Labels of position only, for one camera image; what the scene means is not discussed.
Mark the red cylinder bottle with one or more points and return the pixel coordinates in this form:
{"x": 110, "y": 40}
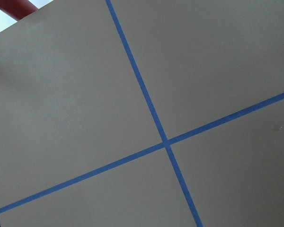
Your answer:
{"x": 17, "y": 9}

